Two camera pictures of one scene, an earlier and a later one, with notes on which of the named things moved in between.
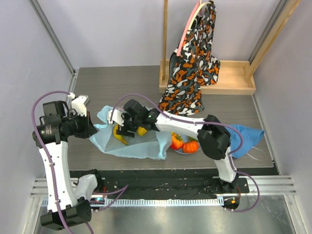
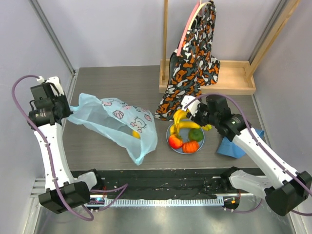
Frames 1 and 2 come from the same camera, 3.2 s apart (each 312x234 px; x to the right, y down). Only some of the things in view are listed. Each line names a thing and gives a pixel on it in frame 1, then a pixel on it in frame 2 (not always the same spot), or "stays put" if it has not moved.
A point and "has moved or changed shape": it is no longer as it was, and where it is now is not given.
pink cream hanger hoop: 199,5 stays put
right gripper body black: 130,124 → 198,116
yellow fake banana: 119,137 → 178,115
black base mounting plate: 168,182 stays put
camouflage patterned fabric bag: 197,65 stays put
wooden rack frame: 235,77 stays put
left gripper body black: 78,126 → 61,100
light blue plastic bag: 154,144 has moved or changed shape
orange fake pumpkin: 190,146 stays put
